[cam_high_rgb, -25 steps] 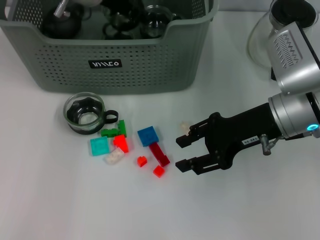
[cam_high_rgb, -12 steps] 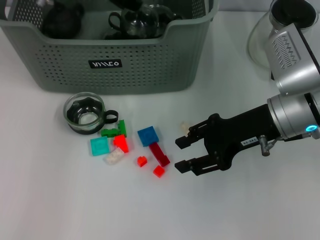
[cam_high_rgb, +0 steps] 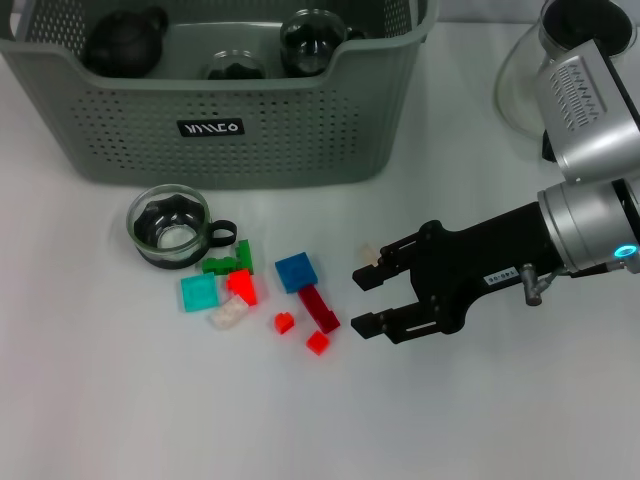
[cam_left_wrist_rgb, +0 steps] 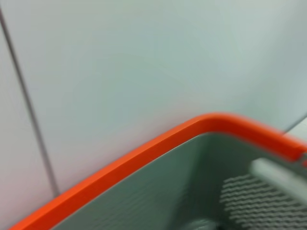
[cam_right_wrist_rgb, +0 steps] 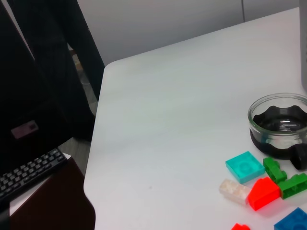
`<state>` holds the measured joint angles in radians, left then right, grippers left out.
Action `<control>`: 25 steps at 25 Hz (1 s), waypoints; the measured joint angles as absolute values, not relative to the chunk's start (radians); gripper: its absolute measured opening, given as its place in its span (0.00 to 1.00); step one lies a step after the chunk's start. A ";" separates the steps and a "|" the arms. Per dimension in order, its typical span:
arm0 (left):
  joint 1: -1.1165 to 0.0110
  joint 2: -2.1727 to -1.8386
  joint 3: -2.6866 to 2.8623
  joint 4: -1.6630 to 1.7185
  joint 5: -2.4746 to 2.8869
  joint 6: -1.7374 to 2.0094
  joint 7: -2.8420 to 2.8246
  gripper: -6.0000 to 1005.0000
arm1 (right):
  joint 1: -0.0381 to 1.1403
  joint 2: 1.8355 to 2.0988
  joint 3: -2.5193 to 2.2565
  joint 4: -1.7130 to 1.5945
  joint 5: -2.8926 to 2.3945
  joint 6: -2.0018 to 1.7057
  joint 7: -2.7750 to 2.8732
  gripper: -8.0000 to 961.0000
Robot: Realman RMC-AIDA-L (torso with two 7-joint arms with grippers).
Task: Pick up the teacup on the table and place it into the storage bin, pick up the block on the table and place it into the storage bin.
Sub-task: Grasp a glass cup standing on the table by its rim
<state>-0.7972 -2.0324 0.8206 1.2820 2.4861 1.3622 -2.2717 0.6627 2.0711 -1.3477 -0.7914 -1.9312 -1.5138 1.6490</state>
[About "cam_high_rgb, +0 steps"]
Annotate glass pitcher with black handle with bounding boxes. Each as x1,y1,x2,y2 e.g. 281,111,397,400
493,0,636,164

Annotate right gripper cable with connectors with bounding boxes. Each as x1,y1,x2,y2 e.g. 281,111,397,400
518,252,640,306

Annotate glass teacup with black handle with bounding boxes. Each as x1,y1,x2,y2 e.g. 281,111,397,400
125,183,239,271
278,8,366,79
202,48,271,81

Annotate dark clay teapot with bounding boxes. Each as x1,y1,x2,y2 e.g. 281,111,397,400
82,4,170,80

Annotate translucent beige toy brick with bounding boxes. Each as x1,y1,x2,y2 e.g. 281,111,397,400
358,242,382,269

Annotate blue square toy plate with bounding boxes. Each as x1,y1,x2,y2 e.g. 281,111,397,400
273,252,320,295

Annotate grey-green perforated storage bin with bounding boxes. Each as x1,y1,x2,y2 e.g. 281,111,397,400
0,0,441,191

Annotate dark red long brick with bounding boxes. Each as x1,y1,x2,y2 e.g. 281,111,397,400
298,284,342,335

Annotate white toy brick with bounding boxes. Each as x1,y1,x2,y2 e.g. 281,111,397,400
208,294,251,331

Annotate orange-red wedge toy brick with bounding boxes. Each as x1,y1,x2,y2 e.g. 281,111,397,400
225,269,260,307

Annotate teal square toy plate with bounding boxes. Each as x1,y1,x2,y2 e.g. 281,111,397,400
179,273,221,314

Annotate small red square brick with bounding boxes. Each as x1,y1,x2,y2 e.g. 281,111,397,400
305,329,331,356

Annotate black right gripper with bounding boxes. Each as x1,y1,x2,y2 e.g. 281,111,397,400
349,202,570,345

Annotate dark green toy brick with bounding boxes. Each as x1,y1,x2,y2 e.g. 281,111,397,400
201,254,241,275

